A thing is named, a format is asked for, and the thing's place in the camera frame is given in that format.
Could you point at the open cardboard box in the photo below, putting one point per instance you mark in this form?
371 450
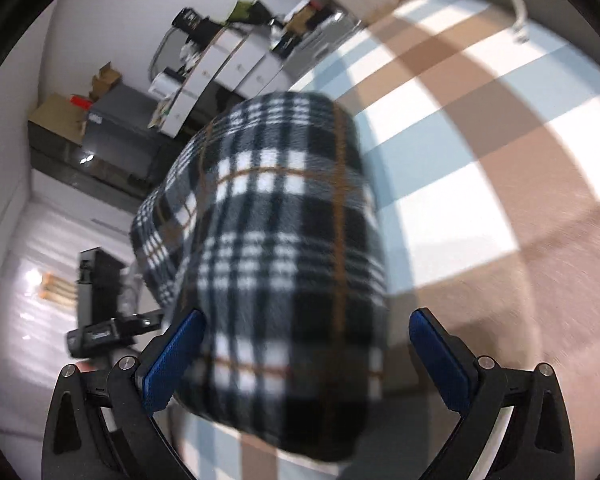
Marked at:
105 82

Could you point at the black bag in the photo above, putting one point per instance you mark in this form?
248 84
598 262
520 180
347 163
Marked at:
195 25

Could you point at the dark grey refrigerator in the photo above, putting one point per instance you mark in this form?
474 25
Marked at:
125 125

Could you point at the brown box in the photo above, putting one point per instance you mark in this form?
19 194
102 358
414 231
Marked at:
302 17

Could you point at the dark glass cabinet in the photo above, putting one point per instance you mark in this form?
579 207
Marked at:
70 160

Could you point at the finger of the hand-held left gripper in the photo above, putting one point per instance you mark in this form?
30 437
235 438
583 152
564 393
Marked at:
154 320

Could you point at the plaid fleece jacket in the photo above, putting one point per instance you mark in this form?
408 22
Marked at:
280 260

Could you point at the flat cardboard sheet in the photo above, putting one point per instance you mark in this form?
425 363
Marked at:
55 112

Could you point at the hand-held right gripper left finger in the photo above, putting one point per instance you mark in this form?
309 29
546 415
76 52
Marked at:
172 360

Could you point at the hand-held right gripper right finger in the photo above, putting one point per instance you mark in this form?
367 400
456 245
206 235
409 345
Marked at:
440 365

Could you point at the red box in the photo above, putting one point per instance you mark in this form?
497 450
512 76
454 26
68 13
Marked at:
81 102

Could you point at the white electric kettle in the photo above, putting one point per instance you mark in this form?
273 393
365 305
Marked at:
165 84

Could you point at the silver suitcase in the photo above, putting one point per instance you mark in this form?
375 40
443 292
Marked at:
320 45

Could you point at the white desk with drawers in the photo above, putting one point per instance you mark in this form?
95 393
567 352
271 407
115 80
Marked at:
220 65

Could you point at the black box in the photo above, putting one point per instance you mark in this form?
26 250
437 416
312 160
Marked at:
285 42

